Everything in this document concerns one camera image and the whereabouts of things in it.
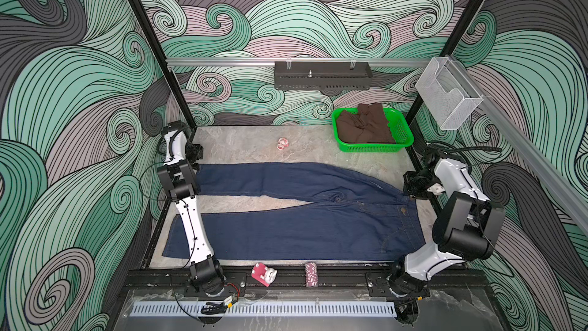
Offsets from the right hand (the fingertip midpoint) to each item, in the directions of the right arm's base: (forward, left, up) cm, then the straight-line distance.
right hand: (403, 188), depth 87 cm
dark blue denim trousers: (-7, +20, -9) cm, 23 cm away
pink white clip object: (-30, +52, -1) cm, 60 cm away
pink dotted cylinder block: (-30, +37, -4) cm, 48 cm away
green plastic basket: (+32, -10, -4) cm, 33 cm away
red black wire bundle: (-38, +68, -10) cm, 79 cm away
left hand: (+19, +87, -6) cm, 89 cm away
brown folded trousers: (+35, +5, -1) cm, 36 cm away
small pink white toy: (+27, +49, -6) cm, 56 cm away
